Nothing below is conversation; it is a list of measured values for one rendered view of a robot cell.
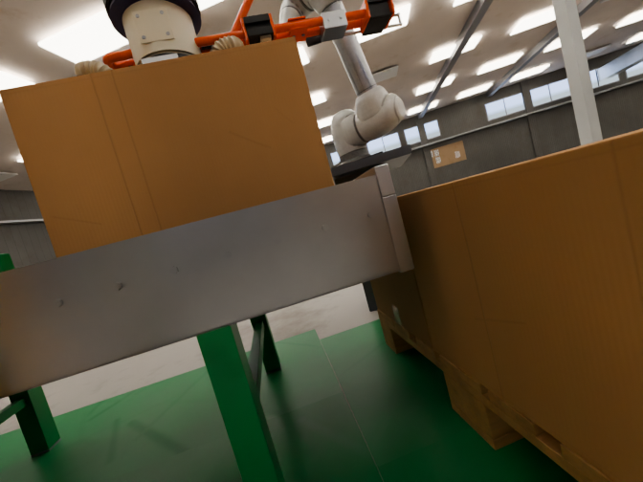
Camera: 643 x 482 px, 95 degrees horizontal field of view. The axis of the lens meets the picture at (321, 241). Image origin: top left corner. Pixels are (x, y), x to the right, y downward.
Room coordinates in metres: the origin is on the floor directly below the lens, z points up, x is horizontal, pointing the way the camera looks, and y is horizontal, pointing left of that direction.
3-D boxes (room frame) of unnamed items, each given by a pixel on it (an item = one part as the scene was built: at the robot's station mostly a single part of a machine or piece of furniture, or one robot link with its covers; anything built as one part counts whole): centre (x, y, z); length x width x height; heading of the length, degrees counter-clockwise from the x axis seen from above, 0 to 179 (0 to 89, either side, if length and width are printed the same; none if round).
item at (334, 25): (0.90, -0.20, 1.07); 0.07 x 0.07 x 0.04; 8
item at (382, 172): (0.91, -0.09, 0.58); 0.70 x 0.03 x 0.06; 9
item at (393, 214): (0.91, -0.09, 0.47); 0.70 x 0.03 x 0.15; 9
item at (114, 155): (0.84, 0.26, 0.75); 0.60 x 0.40 x 0.40; 98
